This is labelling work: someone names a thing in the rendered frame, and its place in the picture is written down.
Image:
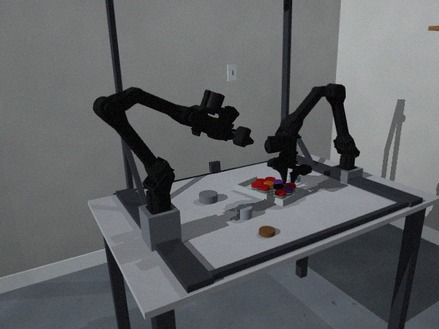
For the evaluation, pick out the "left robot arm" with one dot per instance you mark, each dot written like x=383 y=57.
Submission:
x=292 y=123

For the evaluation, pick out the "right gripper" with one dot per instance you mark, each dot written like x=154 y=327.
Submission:
x=241 y=137

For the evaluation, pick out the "orange jar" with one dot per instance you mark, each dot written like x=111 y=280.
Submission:
x=271 y=186

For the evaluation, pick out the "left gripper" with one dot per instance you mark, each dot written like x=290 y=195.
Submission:
x=301 y=170

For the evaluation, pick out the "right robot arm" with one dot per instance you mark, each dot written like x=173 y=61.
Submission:
x=159 y=171

